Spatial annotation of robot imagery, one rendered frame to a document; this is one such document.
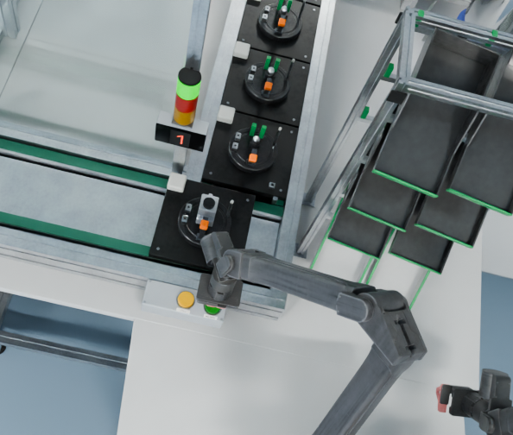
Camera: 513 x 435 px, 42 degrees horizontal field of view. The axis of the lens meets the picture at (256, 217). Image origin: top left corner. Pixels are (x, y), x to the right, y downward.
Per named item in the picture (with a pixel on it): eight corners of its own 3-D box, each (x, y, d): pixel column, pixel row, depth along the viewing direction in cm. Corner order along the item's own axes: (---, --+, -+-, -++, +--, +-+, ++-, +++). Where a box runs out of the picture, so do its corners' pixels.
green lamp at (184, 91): (196, 103, 145) (198, 89, 141) (174, 97, 144) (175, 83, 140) (201, 85, 147) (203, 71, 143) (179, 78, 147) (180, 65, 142)
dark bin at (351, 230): (377, 260, 156) (384, 261, 148) (326, 238, 156) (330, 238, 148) (421, 150, 157) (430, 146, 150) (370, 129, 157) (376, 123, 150)
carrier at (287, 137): (285, 201, 185) (294, 179, 174) (201, 180, 184) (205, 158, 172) (297, 131, 196) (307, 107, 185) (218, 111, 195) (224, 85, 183)
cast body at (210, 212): (212, 227, 170) (215, 215, 164) (195, 223, 169) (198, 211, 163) (218, 198, 174) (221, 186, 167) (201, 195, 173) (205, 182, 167)
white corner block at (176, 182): (182, 196, 180) (183, 189, 177) (166, 192, 180) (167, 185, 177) (186, 181, 183) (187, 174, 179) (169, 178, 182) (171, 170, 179)
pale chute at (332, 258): (351, 294, 173) (351, 301, 168) (304, 275, 173) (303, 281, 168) (397, 198, 164) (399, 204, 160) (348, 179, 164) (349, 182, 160)
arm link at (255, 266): (364, 330, 109) (406, 324, 115) (369, 296, 108) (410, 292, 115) (212, 274, 141) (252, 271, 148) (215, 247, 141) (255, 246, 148)
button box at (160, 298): (220, 329, 171) (223, 322, 166) (140, 311, 170) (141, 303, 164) (225, 304, 175) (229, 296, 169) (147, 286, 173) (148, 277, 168)
